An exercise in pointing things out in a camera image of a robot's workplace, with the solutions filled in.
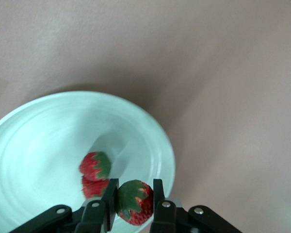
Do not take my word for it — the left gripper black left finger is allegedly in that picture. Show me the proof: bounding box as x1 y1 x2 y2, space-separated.
13 179 119 233

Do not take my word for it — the pale green round plate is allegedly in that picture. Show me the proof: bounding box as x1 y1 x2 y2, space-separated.
0 91 177 233

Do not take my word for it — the red plastic strawberry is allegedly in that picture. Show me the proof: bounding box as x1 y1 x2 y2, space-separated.
81 176 111 199
116 179 155 226
79 151 112 182

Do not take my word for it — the brown table cover sheet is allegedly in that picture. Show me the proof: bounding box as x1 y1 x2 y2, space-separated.
0 0 291 233

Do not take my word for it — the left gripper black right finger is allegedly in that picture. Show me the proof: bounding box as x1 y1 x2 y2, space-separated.
149 179 243 233

